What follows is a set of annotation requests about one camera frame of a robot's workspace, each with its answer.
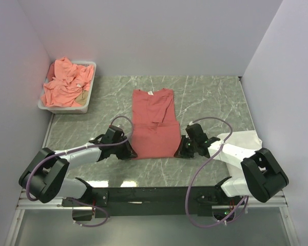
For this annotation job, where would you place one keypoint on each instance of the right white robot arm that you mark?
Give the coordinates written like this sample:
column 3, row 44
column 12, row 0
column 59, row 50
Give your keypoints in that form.
column 253, row 170

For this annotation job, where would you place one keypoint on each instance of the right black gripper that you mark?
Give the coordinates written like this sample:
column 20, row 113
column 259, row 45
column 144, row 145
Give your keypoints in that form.
column 181, row 151

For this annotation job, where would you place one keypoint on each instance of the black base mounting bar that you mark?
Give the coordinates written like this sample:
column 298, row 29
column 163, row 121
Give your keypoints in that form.
column 138, row 201

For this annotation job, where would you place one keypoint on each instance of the salmon pink t-shirt pile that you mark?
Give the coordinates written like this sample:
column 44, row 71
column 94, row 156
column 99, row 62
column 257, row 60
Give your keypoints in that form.
column 66, row 81

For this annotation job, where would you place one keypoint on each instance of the tan t-shirt in basket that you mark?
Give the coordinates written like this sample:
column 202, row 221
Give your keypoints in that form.
column 81, row 99

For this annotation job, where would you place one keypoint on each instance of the aluminium rail frame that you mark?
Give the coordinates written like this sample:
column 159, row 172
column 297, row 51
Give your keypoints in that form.
column 23, row 204

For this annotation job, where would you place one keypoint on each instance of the red t-shirt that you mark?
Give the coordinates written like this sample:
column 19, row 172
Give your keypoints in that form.
column 156, row 130

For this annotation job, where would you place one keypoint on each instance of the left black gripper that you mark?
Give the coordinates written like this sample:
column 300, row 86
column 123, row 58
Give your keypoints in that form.
column 129, row 152

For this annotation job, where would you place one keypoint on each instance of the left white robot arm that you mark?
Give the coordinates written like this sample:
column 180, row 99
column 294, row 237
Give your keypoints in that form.
column 45, row 177

